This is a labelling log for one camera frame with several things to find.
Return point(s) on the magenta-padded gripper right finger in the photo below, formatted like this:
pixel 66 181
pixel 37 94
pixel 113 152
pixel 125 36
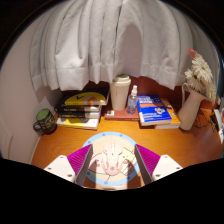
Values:
pixel 150 161

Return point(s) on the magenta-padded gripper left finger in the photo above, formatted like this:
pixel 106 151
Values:
pixel 78 161

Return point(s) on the pink computer mouse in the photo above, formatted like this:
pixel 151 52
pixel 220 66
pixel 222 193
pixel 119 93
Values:
pixel 112 158

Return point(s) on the round cartoon-print mouse pad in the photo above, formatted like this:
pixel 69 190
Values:
pixel 128 170

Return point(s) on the yellow and white book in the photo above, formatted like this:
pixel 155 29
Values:
pixel 78 123

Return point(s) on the dark green mug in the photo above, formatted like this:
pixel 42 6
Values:
pixel 46 121

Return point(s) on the blue cover book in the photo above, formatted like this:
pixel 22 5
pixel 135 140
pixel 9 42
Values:
pixel 153 110

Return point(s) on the red-brown flat book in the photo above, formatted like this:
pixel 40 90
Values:
pixel 116 116

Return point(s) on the clear spray bottle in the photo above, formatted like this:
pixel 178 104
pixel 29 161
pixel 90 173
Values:
pixel 132 103

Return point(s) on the black and yellow book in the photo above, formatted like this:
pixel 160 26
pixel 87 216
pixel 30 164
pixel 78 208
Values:
pixel 86 98

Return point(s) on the white ceramic vase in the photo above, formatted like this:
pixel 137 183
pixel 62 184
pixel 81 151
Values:
pixel 190 111

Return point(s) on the white lidded tumbler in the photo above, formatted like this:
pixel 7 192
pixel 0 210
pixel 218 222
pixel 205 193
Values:
pixel 120 95

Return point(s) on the white flat device on stand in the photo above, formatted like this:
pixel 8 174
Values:
pixel 220 126

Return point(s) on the white flower bouquet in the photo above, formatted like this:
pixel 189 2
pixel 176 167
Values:
pixel 201 76

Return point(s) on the white pleated curtain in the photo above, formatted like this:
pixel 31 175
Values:
pixel 110 40

